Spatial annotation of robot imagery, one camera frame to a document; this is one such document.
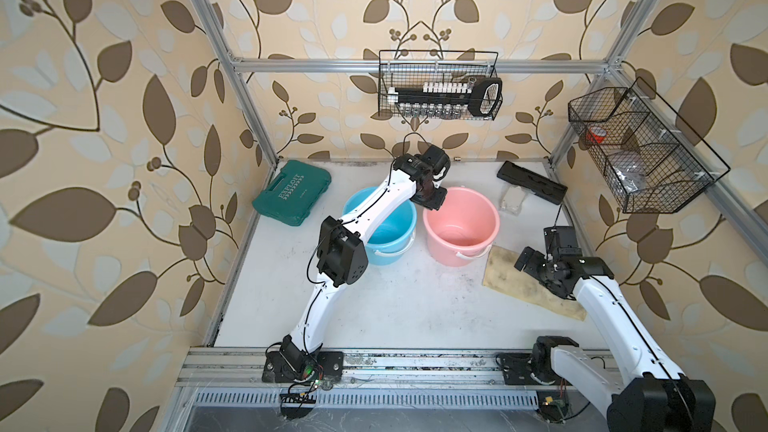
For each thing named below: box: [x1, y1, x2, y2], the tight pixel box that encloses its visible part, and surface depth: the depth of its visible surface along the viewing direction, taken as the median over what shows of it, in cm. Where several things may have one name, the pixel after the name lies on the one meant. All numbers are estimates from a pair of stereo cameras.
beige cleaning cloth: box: [483, 244, 588, 321], surface depth 89 cm
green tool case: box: [252, 160, 332, 227], surface depth 107 cm
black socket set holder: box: [387, 77, 503, 119], surface depth 86 cm
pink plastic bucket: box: [423, 186, 500, 267], surface depth 88 cm
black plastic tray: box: [497, 160, 568, 205], surface depth 114 cm
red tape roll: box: [586, 126, 607, 143], surface depth 88 cm
